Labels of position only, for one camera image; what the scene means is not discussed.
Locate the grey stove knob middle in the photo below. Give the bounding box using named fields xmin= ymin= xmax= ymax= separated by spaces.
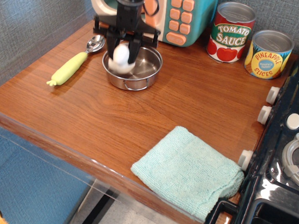
xmin=257 ymin=106 xmax=272 ymax=125

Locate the spoon with green handle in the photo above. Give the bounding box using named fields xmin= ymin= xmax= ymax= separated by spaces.
xmin=46 ymin=34 xmax=105 ymax=87

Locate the tomato sauce can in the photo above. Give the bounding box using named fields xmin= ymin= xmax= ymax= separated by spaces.
xmin=207 ymin=2 xmax=256 ymax=63

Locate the grey stove knob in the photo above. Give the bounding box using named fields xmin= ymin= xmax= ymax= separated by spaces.
xmin=266 ymin=86 xmax=280 ymax=105
xmin=238 ymin=150 xmax=253 ymax=171
xmin=257 ymin=106 xmax=272 ymax=125

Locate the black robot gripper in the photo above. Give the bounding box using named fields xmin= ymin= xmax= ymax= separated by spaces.
xmin=93 ymin=0 xmax=160 ymax=64

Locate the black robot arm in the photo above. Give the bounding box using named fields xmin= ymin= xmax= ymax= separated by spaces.
xmin=93 ymin=0 xmax=161 ymax=64

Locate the grey stove knob upper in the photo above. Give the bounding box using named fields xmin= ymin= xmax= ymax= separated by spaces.
xmin=266 ymin=86 xmax=280 ymax=105

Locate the white plush mushroom toy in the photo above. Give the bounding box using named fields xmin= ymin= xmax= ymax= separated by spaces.
xmin=108 ymin=43 xmax=135 ymax=75

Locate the small steel pot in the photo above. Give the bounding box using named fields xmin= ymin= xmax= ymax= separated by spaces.
xmin=102 ymin=41 xmax=163 ymax=91

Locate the pineapple slices can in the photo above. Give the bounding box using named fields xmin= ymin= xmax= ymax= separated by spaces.
xmin=244 ymin=30 xmax=294 ymax=80

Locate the light teal folded cloth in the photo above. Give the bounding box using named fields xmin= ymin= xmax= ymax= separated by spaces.
xmin=131 ymin=126 xmax=244 ymax=221

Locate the grey stove knob lower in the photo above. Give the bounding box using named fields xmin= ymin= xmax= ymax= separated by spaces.
xmin=238 ymin=150 xmax=253 ymax=171

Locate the toy microwave teal and cream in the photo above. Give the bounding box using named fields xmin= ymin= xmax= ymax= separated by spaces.
xmin=84 ymin=0 xmax=220 ymax=50

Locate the black toy stove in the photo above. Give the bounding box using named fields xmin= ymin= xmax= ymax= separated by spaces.
xmin=204 ymin=57 xmax=299 ymax=224

